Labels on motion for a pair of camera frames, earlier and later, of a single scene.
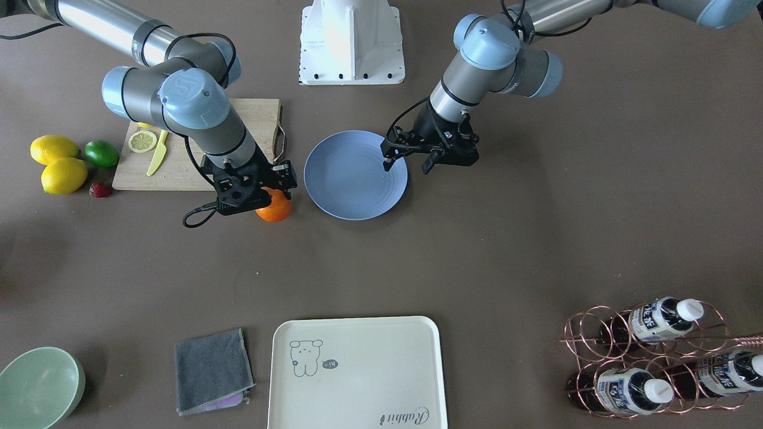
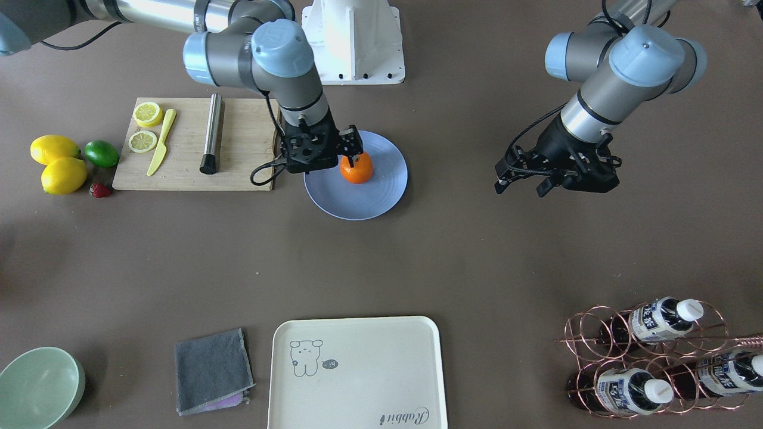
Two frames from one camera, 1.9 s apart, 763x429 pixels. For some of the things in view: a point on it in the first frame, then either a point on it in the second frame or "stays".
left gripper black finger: (430, 162) to (545, 186)
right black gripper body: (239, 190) to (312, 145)
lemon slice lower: (142, 141) stays
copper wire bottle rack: (668, 356) stays
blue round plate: (344, 176) stays
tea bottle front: (632, 391) stays
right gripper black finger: (284, 177) to (351, 143)
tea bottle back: (718, 375) stays
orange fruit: (279, 208) to (361, 171)
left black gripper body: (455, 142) to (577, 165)
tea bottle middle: (653, 321) stays
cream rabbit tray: (359, 373) stays
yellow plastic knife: (160, 152) stays
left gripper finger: (388, 162) to (506, 173)
